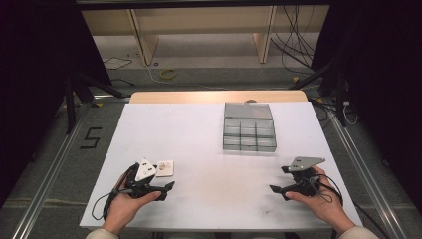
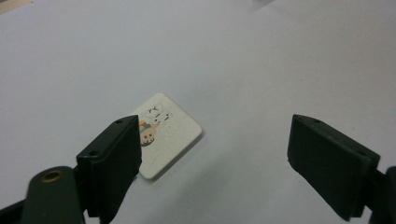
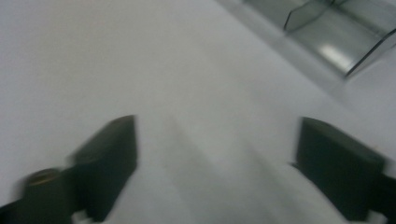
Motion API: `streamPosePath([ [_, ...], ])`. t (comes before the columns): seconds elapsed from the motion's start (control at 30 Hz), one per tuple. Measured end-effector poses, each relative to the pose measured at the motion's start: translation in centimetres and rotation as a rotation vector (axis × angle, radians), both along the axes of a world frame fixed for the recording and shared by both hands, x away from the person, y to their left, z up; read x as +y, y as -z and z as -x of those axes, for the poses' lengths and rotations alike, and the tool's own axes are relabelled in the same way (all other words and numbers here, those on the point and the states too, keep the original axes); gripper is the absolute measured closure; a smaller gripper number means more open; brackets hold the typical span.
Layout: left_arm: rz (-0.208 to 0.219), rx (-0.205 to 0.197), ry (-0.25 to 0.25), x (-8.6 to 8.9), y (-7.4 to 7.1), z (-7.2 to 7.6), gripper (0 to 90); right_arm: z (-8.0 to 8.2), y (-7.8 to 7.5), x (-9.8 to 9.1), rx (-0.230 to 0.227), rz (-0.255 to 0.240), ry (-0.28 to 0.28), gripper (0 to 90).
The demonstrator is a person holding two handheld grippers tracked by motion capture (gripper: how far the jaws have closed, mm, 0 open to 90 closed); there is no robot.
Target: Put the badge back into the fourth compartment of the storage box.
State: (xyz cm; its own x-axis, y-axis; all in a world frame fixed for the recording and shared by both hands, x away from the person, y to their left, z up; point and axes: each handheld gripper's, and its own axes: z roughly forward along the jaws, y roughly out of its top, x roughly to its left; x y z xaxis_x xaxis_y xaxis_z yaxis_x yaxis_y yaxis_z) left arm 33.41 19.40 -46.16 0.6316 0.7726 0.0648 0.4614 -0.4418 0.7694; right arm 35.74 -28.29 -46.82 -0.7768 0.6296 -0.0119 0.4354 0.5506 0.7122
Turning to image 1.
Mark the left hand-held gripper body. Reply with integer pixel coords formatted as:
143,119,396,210
124,157,160,200

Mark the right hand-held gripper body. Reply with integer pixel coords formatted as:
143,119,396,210
281,156,326,198

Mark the small white earring card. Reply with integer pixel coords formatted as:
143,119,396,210
154,159,175,178

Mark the clear plastic compartment box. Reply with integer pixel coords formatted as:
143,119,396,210
222,102,278,153

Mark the person's right hand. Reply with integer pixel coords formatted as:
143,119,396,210
285,165,356,235

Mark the person's left hand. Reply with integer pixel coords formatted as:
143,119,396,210
102,172,163,236

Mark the black metal stand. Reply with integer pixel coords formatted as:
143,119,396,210
63,68,131,135
288,54,349,127

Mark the yellow tape roll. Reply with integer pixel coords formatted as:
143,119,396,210
159,68,178,81

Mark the wooden table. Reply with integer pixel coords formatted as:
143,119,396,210
128,90,310,105

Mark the black curtain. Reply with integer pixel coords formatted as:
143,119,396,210
0,0,113,207
310,0,422,213

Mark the beige wooden shelf unit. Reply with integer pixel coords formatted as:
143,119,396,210
81,4,331,66

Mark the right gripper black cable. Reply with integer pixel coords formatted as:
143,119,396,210
308,173,390,239

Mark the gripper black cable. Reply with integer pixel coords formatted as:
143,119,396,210
91,162,141,222
308,173,390,239

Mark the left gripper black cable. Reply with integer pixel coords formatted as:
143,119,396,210
91,162,141,222

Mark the aluminium floor rail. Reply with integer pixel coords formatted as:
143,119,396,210
326,99,409,239
11,99,98,239

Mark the white floor cable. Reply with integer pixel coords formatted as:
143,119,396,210
140,49,233,92

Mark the thin black floor cable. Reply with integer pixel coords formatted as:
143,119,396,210
102,56,136,88

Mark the bundle of black cables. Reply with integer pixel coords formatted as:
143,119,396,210
270,4,319,73

